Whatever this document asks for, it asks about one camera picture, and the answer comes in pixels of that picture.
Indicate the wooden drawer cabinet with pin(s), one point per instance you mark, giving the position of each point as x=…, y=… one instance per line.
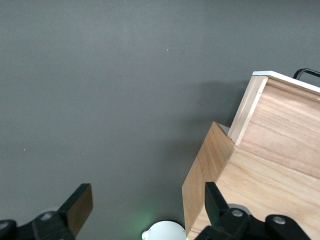
x=262, y=195

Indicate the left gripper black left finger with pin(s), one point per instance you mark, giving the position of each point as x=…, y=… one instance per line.
x=65, y=220

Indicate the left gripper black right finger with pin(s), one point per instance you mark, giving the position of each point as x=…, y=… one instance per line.
x=220, y=220

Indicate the wooden drawer with white front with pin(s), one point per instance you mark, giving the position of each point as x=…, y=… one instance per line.
x=282, y=130

